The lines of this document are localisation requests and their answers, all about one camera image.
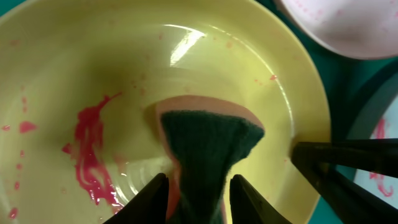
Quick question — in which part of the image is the yellow-green plate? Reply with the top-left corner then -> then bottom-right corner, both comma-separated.
0,0 -> 331,224

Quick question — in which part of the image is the white plate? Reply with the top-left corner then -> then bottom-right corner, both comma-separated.
275,0 -> 397,60

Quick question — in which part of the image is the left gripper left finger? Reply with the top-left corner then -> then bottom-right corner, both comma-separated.
104,173 -> 169,224

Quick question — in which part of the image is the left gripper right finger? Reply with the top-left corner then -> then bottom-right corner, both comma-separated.
229,174 -> 291,224

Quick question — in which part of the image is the light blue plate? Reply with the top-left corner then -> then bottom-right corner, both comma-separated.
333,72 -> 397,215

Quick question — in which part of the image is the green and pink sponge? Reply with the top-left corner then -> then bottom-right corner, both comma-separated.
155,95 -> 265,223

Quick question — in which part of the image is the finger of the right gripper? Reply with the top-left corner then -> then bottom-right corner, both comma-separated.
291,139 -> 397,223

